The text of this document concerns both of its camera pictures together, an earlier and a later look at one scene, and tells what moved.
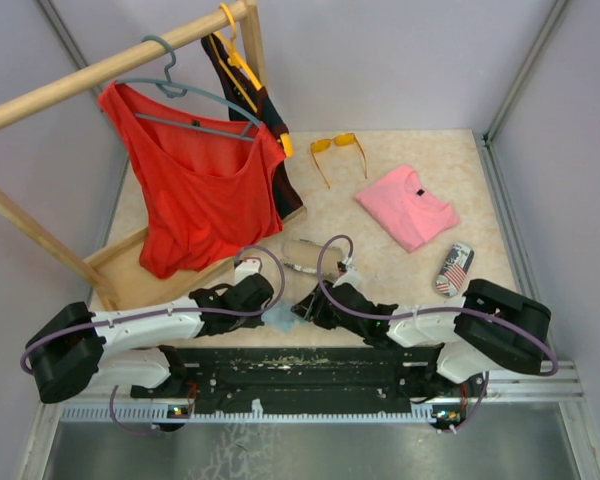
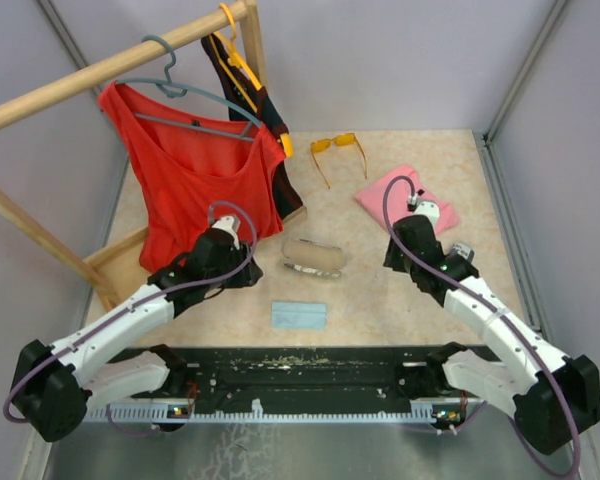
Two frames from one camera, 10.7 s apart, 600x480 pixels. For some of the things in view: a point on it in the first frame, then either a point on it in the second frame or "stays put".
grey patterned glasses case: (303, 254) stays put
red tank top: (207, 184) stays put
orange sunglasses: (341, 140) stays put
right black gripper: (313, 308) -> (393, 260)
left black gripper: (253, 321) -> (248, 277)
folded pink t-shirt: (410, 212) stays put
